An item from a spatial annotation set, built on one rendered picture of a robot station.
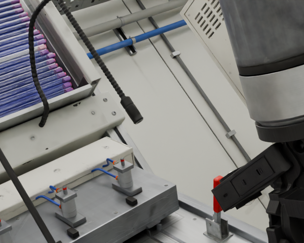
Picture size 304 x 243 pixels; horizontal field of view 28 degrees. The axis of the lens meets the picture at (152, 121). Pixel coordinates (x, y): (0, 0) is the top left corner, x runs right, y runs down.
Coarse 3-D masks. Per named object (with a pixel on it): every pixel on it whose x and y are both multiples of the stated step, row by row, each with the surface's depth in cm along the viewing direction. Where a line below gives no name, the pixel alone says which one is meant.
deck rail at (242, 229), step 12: (180, 192) 105; (180, 204) 103; (192, 204) 101; (204, 204) 100; (204, 216) 99; (228, 216) 96; (228, 228) 95; (240, 228) 93; (252, 228) 92; (252, 240) 91; (264, 240) 89
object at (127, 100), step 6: (126, 96) 96; (120, 102) 96; (126, 102) 95; (132, 102) 95; (126, 108) 95; (132, 108) 95; (132, 114) 95; (138, 114) 95; (132, 120) 95; (138, 120) 94
